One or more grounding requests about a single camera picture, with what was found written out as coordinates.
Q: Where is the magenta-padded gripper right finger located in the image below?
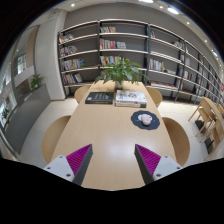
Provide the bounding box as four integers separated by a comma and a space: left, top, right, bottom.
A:
134, 143, 183, 185

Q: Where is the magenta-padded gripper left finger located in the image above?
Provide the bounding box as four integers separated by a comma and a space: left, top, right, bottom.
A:
43, 143, 94, 187

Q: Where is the pale pink computer mouse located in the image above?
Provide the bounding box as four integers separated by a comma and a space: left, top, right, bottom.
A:
139, 113, 153, 127

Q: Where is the dark sheep-face mouse pad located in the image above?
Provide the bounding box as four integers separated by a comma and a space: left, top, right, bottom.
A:
130, 110, 161, 131

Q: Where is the tan round-back chair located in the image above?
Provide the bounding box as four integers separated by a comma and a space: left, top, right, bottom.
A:
162, 116, 191, 167
145, 86, 164, 108
73, 85, 91, 104
41, 114, 73, 164

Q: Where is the thick book white spine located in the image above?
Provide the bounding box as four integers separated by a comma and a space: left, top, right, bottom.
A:
115, 101, 148, 109

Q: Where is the grey low counter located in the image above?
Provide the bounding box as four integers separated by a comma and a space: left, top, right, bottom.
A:
3, 84, 53, 154

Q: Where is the group of wooden slatted chairs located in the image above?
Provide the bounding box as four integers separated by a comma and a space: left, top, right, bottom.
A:
188, 96, 224, 154

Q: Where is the white illustrated cover book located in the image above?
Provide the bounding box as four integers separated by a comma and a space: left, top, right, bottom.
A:
114, 89, 148, 105

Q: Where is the black hardcover book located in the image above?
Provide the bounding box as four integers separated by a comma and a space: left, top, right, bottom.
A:
84, 91, 115, 105

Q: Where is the small potted floor plant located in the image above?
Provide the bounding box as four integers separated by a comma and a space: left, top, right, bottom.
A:
0, 108, 11, 121
29, 73, 46, 91

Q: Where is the green potted plant white pot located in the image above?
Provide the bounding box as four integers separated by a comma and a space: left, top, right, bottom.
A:
94, 56, 149, 89

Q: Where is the grey bookshelf unit with books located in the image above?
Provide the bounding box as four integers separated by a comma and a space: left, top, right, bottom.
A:
57, 18, 224, 106

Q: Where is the group of round ceiling lights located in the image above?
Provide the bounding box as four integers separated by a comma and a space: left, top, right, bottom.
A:
69, 0, 219, 58

